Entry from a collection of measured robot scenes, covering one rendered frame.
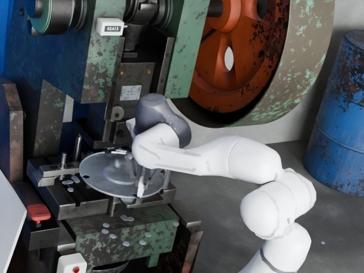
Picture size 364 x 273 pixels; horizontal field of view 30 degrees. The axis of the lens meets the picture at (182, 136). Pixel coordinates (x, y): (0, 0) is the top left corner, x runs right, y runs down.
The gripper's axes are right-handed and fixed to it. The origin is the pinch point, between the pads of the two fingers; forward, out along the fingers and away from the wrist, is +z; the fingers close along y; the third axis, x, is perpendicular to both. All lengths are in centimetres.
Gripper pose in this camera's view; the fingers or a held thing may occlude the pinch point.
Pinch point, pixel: (141, 186)
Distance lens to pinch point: 217.8
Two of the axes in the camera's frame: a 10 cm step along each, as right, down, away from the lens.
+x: 2.6, -6.7, 7.0
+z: -1.3, 6.9, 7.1
